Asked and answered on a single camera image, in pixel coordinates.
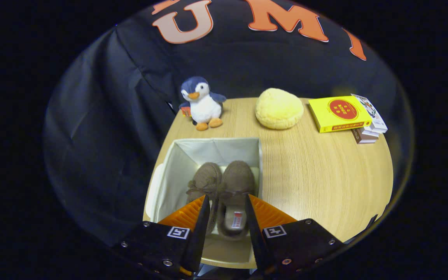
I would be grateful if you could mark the yellow round plush cushion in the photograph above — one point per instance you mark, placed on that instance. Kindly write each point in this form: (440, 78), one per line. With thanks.
(279, 109)

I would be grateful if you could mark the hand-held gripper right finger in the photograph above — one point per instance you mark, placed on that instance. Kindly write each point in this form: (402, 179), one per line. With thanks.
(254, 233)

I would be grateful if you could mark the beige fabric storage box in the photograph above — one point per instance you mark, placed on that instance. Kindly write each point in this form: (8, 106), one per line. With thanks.
(177, 163)

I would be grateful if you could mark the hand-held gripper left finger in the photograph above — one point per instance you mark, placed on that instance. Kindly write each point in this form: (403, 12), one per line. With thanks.
(200, 233)

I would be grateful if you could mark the white illustrated book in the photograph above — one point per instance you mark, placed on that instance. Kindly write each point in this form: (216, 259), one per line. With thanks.
(372, 112)

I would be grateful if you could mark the small red card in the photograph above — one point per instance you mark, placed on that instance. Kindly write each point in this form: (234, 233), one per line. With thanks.
(185, 111)

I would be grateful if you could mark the plain white book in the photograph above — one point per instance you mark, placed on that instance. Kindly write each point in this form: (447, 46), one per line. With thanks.
(370, 132)

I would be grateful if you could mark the brown fuzzy shoe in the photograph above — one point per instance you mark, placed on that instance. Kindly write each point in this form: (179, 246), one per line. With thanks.
(237, 179)
(206, 179)

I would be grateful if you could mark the yellow book with red circle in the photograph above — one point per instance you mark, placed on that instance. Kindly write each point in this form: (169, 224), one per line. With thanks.
(338, 112)

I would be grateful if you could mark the penguin plush toy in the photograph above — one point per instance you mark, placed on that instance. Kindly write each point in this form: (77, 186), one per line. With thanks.
(204, 107)

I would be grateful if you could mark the brown book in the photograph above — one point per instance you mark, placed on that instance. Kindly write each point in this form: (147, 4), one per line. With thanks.
(364, 138)

